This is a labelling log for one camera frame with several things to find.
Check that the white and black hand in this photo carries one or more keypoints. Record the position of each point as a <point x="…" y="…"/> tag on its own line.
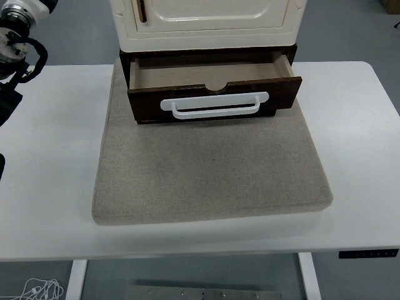
<point x="34" y="4"/>

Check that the dark wooden drawer with notch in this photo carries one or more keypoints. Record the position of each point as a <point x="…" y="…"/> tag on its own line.
<point x="143" y="100"/>

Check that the dark wooden drawer chest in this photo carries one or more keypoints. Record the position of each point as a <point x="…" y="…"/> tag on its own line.
<point x="124" y="67"/>

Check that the cream plastic cabinet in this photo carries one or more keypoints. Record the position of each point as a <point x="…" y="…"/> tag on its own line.
<point x="212" y="40"/>

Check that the plain dark wooden drawer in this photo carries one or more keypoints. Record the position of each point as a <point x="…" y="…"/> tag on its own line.
<point x="268" y="113"/>

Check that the beige fabric mat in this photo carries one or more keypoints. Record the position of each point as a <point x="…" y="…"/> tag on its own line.
<point x="203" y="175"/>

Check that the white table leg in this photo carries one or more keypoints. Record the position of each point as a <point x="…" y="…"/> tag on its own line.
<point x="76" y="281"/>
<point x="309" y="278"/>

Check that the grey metal plate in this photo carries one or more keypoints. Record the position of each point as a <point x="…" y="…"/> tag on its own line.
<point x="187" y="293"/>

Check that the cardboard box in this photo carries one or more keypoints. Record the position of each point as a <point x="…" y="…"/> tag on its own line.
<point x="392" y="6"/>

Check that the black table control panel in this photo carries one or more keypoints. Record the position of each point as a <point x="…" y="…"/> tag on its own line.
<point x="350" y="254"/>

